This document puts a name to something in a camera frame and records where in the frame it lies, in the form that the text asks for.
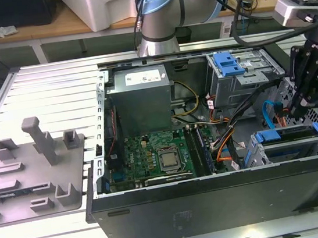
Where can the green motherboard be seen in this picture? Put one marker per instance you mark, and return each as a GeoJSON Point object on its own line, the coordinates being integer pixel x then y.
{"type": "Point", "coordinates": [140, 156]}

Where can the black bin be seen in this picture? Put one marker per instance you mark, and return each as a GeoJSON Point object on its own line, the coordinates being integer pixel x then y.
{"type": "Point", "coordinates": [184, 35]}

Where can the installed RAM stick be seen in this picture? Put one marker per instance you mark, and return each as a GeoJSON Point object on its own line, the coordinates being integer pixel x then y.
{"type": "Point", "coordinates": [206, 154]}

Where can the grey power supply unit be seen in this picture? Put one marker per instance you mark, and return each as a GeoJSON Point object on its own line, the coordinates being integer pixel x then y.
{"type": "Point", "coordinates": [142, 103]}

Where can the wooden desk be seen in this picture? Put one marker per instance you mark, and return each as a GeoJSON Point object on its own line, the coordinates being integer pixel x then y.
{"type": "Point", "coordinates": [47, 29]}

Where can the metal disk bay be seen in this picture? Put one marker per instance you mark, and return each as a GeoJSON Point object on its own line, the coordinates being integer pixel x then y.
{"type": "Point", "coordinates": [294, 144]}

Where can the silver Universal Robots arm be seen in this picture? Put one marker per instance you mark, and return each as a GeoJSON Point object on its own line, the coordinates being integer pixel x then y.
{"type": "Point", "coordinates": [163, 15]}

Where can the hard disk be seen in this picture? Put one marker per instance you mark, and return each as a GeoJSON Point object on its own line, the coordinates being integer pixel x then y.
{"type": "Point", "coordinates": [268, 136]}

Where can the large metal drive cage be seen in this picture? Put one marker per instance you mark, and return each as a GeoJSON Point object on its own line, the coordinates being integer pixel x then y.
{"type": "Point", "coordinates": [231, 89]}

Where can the black open PC case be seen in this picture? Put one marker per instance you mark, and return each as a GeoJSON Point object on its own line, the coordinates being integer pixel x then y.
{"type": "Point", "coordinates": [217, 205]}

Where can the black graphics card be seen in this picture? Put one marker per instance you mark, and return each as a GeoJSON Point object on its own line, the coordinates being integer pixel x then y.
{"type": "Point", "coordinates": [169, 178]}

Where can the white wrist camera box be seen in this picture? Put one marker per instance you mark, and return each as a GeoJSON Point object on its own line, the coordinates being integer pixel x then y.
{"type": "Point", "coordinates": [285, 11]}

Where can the silver CPU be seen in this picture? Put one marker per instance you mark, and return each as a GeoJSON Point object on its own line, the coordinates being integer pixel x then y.
{"type": "Point", "coordinates": [169, 159]}

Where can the grey parts rack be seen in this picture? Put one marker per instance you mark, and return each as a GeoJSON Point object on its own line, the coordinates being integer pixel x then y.
{"type": "Point", "coordinates": [32, 182]}

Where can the RAM stick on rack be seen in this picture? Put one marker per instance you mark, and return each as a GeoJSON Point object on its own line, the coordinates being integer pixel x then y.
{"type": "Point", "coordinates": [10, 195]}

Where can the crumpled white paper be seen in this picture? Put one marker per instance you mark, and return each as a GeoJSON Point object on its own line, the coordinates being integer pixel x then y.
{"type": "Point", "coordinates": [3, 30]}

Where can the large white box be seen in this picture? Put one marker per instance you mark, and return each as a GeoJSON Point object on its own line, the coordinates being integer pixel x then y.
{"type": "Point", "coordinates": [97, 6]}

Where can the blue plastic drive latch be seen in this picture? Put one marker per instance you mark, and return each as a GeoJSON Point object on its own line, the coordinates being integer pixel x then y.
{"type": "Point", "coordinates": [228, 66]}

